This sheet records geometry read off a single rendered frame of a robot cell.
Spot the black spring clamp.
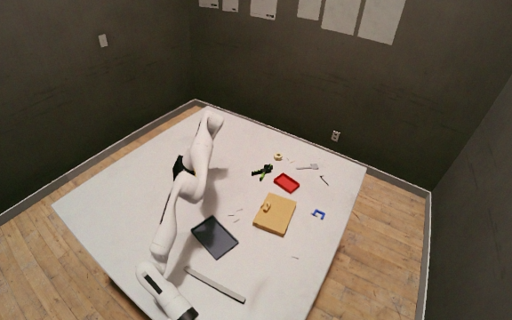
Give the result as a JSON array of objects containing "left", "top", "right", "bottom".
[{"left": 252, "top": 164, "right": 273, "bottom": 181}]

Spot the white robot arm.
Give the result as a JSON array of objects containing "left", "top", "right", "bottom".
[{"left": 135, "top": 110, "right": 224, "bottom": 320}]

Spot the red shallow tray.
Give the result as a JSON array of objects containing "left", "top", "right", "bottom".
[{"left": 273, "top": 172, "right": 300, "bottom": 194}]

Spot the grey flat bar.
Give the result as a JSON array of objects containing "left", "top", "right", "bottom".
[
  {"left": 296, "top": 164, "right": 319, "bottom": 170},
  {"left": 184, "top": 266, "right": 246, "bottom": 304}
]

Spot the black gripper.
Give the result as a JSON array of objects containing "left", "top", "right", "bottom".
[{"left": 177, "top": 307, "right": 199, "bottom": 320}]

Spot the tan wooden board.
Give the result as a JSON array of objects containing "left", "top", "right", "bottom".
[{"left": 252, "top": 192, "right": 297, "bottom": 237}]

